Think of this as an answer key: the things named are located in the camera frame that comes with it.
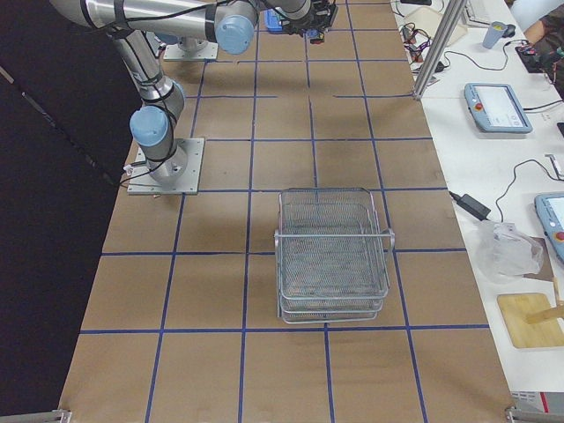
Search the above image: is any teach pendant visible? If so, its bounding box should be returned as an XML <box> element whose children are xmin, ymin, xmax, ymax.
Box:
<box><xmin>534</xmin><ymin>192</ymin><xmax>563</xmax><ymax>262</ymax></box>
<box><xmin>464</xmin><ymin>83</ymin><xmax>533</xmax><ymax>134</ymax></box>

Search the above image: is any wooden board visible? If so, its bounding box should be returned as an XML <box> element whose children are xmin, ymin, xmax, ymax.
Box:
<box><xmin>497</xmin><ymin>293</ymin><xmax>563</xmax><ymax>349</ymax></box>

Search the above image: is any blue grey cup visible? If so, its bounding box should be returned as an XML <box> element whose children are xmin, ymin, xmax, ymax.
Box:
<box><xmin>482</xmin><ymin>21</ymin><xmax>507</xmax><ymax>49</ymax></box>

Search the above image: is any beige box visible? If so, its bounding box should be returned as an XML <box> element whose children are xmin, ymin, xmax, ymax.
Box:
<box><xmin>404</xmin><ymin>5</ymin><xmax>468</xmax><ymax>47</ymax></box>

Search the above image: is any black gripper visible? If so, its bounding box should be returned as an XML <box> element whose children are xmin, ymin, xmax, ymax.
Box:
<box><xmin>285</xmin><ymin>0</ymin><xmax>338</xmax><ymax>38</ymax></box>

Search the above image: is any clear plastic bag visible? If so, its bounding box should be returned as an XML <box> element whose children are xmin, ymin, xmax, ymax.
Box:
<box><xmin>476</xmin><ymin>220</ymin><xmax>544</xmax><ymax>278</ymax></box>

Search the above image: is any black power adapter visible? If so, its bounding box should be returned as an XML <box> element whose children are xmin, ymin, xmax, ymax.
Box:
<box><xmin>456</xmin><ymin>194</ymin><xmax>491</xmax><ymax>221</ymax></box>

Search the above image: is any lower teach pendant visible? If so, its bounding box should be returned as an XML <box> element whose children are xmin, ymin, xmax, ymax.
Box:
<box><xmin>534</xmin><ymin>192</ymin><xmax>563</xmax><ymax>262</ymax></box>

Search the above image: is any upper teach pendant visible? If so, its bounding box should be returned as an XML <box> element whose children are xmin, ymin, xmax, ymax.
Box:
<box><xmin>464</xmin><ymin>83</ymin><xmax>533</xmax><ymax>134</ymax></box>

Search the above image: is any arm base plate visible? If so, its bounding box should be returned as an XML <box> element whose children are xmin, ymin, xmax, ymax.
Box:
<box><xmin>163</xmin><ymin>39</ymin><xmax>218</xmax><ymax>62</ymax></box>
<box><xmin>126</xmin><ymin>138</ymin><xmax>204</xmax><ymax>195</ymax></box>

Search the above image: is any aluminium frame post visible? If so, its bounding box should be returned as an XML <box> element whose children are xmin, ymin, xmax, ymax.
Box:
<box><xmin>412</xmin><ymin>0</ymin><xmax>466</xmax><ymax>100</ymax></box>

